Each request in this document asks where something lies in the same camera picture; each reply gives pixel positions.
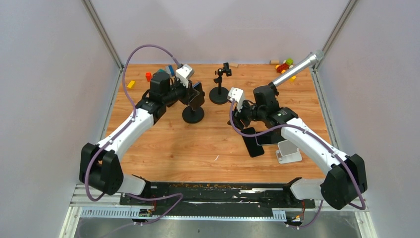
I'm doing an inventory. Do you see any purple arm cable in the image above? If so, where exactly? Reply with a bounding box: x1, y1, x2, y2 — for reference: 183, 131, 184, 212
228, 101, 367, 230
84, 44, 184, 227

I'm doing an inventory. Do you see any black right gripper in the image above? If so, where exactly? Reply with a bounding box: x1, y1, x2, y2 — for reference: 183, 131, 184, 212
228, 98, 265, 130

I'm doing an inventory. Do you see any blue phone black screen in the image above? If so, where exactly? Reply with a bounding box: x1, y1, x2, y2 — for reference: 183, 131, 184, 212
189, 82, 205, 111

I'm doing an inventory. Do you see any yellow block left side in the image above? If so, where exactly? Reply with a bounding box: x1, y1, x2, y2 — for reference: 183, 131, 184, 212
127, 80, 136, 89

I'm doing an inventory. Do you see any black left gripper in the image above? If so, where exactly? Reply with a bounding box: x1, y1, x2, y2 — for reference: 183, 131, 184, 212
162, 76, 200, 106

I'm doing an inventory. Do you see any red block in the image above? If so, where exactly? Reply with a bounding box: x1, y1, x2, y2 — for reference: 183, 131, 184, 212
145, 72, 153, 82

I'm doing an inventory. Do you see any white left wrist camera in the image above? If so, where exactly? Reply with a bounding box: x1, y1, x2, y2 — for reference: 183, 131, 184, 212
175, 64, 195, 81

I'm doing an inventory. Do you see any silver microphone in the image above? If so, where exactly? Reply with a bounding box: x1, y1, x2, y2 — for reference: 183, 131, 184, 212
268, 50, 324, 90

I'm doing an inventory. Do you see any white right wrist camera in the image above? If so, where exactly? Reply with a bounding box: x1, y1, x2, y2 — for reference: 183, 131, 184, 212
227, 87, 245, 112

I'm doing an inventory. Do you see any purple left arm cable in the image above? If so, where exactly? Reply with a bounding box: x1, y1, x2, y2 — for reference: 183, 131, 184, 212
84, 44, 184, 227

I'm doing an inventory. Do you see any white slotted cable duct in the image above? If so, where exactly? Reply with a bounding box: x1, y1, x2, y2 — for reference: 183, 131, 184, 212
80, 207, 287, 221

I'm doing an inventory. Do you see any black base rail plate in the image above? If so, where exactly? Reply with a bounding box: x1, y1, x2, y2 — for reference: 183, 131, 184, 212
119, 181, 316, 212

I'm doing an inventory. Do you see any black round-base clamp stand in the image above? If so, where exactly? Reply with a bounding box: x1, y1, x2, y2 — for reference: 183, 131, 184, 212
209, 62, 232, 105

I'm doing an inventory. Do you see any black phone silver frame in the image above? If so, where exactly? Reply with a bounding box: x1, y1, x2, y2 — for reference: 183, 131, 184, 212
256, 131, 285, 146

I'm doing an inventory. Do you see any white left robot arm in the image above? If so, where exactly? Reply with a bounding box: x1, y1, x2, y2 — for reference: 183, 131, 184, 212
79, 66, 204, 205

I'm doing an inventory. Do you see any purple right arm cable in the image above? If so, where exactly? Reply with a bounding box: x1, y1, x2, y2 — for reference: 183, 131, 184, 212
228, 101, 367, 230

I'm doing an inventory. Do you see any silver aluminium phone stand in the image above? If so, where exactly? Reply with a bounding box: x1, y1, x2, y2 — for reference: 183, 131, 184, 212
276, 140, 302, 164

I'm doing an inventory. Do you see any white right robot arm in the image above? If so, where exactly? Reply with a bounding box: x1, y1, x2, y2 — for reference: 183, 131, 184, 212
227, 86, 367, 210

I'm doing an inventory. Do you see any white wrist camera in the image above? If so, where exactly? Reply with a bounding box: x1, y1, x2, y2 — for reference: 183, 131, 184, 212
175, 64, 195, 81
227, 87, 245, 112

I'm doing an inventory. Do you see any black phone dark frame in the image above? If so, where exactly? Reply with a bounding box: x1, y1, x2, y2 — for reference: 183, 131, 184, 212
241, 127, 264, 158

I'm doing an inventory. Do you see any red toy car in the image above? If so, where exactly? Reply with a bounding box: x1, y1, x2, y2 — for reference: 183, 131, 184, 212
275, 58, 294, 74

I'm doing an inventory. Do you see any blue white block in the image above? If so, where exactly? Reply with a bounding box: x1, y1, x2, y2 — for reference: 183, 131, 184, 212
165, 65, 175, 77

